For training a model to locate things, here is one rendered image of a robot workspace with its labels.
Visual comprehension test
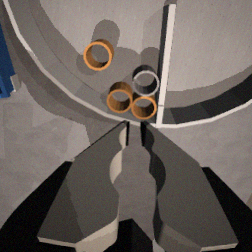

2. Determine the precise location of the blue crate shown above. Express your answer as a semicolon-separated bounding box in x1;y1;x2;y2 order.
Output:
0;23;21;98

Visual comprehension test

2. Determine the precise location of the grey metal sleeve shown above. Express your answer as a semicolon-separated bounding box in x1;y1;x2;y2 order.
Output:
132;65;159;97

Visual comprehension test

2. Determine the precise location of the bronze bushing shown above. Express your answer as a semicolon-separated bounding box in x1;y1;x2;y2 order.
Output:
131;92;157;119
83;39;114;70
107;81;133;113

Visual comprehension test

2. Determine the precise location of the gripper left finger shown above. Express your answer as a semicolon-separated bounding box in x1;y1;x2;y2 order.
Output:
0;120;130;252

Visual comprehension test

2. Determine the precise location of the white round turntable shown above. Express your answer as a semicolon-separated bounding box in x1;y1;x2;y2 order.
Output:
3;0;252;128

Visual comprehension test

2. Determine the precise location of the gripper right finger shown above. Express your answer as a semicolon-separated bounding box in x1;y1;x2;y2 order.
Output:
140;121;252;252

